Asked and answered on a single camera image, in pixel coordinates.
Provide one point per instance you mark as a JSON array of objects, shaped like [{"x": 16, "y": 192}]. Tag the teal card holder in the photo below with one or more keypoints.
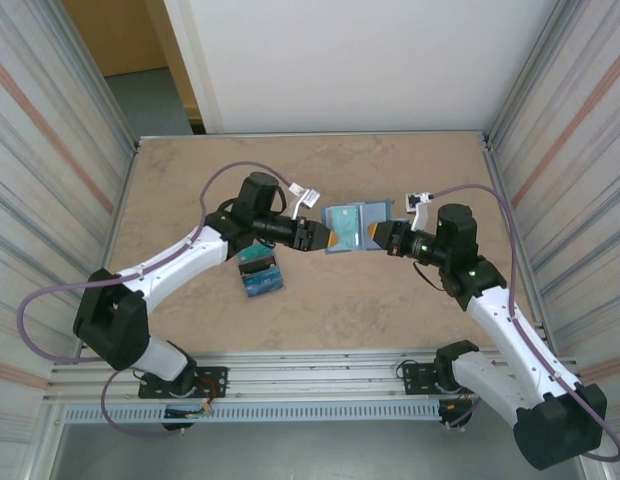
[{"x": 375, "y": 212}]

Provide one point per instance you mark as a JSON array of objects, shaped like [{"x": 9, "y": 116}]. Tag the green card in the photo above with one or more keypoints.
[{"x": 345, "y": 222}]

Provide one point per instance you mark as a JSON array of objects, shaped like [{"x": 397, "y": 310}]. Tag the clear plastic card box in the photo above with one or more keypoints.
[{"x": 250, "y": 292}]

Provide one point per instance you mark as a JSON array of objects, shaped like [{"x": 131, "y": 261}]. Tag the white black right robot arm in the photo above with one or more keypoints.
[{"x": 510, "y": 330}]

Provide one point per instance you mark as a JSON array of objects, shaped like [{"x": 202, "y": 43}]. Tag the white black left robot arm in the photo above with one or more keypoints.
[{"x": 180, "y": 260}]

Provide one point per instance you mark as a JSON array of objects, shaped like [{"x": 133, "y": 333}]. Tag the black card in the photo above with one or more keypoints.
[{"x": 257, "y": 270}]

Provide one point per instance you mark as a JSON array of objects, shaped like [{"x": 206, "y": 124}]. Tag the blue card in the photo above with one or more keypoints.
[{"x": 265, "y": 286}]

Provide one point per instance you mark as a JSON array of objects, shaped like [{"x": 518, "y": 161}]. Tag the translucent striped side panel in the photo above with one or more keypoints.
[
  {"x": 590, "y": 175},
  {"x": 30, "y": 175}
]

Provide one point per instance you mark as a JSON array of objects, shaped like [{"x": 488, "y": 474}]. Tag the brown wooden door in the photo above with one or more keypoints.
[{"x": 120, "y": 35}]

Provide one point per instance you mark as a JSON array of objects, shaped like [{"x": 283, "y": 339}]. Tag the aluminium table edge rail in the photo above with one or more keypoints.
[
  {"x": 510, "y": 200},
  {"x": 315, "y": 135},
  {"x": 117, "y": 220}
]

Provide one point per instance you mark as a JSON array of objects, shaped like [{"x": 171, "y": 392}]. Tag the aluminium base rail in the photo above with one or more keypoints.
[{"x": 315, "y": 372}]

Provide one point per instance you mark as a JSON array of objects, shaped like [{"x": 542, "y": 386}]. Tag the white door frame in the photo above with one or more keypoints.
[{"x": 199, "y": 75}]

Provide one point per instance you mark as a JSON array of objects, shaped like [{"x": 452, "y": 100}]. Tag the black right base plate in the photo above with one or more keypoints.
[{"x": 415, "y": 380}]

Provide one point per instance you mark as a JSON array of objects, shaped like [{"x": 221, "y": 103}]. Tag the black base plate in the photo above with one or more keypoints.
[
  {"x": 415, "y": 380},
  {"x": 220, "y": 375}
]

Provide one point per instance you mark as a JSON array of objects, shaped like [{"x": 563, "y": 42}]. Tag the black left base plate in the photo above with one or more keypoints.
[{"x": 220, "y": 375}]

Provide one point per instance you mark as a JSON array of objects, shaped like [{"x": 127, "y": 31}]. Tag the aluminium frame post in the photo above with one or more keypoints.
[{"x": 529, "y": 75}]

